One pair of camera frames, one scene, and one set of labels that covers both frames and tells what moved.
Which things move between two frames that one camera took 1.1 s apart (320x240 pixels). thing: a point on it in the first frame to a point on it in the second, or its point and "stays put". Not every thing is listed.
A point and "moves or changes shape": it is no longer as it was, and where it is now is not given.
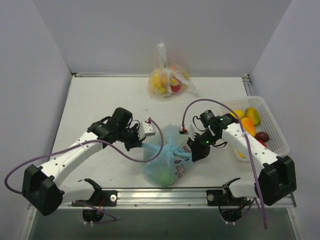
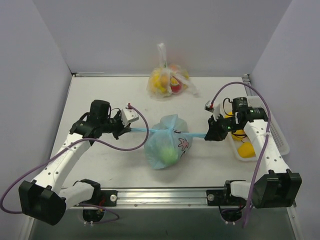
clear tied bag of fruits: (167, 81) stays put
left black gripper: (134, 140) to (119, 128)
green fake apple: (164, 177) to (169, 156)
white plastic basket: (278, 144) stays put
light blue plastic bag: (165, 164) moves or changes shape
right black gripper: (200, 144) to (217, 128)
